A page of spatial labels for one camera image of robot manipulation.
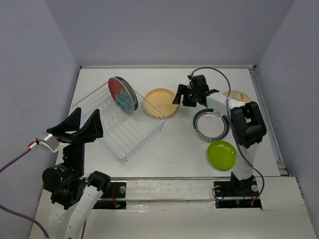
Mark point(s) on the clear wire dish rack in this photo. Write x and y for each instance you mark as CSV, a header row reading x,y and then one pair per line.
x,y
124,134

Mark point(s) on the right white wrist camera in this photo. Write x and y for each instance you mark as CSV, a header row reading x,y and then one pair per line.
x,y
190,77

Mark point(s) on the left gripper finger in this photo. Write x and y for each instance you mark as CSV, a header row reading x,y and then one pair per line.
x,y
91,130
71,123

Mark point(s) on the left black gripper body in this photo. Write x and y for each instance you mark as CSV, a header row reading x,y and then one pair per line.
x,y
75,139

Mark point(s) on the green red striped plate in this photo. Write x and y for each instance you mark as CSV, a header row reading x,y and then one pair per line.
x,y
211,125

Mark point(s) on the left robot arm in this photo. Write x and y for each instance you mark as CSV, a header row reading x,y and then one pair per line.
x,y
72,197

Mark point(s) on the beige patterned plate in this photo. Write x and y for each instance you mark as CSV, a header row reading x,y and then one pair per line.
x,y
239,96

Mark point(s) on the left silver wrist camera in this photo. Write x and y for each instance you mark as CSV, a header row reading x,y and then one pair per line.
x,y
50,143

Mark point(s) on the red teal flower plate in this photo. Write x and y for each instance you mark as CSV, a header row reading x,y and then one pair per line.
x,y
121,95

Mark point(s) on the lime green plate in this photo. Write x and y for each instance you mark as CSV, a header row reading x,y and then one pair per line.
x,y
221,155

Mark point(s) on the yellow plate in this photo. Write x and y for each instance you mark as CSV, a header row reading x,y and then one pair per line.
x,y
158,103

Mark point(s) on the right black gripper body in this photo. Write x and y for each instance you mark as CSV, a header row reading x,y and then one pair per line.
x,y
189,94

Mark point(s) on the green rim lettered plate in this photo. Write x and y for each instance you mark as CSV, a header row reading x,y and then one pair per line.
x,y
130,90

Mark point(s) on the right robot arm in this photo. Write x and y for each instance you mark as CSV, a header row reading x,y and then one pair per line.
x,y
246,124

